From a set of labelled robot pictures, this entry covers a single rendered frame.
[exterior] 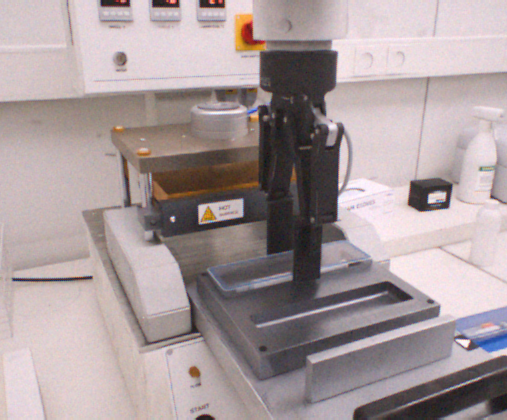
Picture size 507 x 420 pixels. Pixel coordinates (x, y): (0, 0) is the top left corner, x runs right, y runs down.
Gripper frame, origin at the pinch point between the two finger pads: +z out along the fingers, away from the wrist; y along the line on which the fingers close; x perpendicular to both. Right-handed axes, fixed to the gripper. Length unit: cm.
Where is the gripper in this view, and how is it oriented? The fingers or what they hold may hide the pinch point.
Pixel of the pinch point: (292, 242)
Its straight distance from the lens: 55.9
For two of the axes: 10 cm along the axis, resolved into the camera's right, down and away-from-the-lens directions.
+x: 9.1, -1.6, 3.9
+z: 0.0, 9.3, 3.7
